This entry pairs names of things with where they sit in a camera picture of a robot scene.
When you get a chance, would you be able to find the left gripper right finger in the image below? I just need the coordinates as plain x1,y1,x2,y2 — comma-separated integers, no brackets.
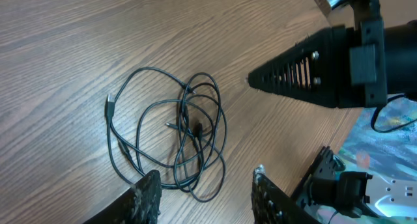
251,165,320,224

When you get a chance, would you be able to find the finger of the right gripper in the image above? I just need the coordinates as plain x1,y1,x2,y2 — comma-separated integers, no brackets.
248,28,338,107

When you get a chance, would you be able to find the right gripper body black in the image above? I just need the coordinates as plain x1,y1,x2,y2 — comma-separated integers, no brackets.
325,20,388,108

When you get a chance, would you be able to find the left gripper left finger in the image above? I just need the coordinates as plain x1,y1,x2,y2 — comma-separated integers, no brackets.
85,170,162,224

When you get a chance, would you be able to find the black USB cable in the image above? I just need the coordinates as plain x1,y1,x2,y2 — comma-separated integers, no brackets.
164,72,228,203
104,66,225,186

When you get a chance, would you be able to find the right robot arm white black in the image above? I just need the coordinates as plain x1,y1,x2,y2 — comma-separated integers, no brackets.
248,0,416,223

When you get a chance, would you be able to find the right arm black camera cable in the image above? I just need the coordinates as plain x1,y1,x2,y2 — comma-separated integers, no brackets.
370,93,417,133

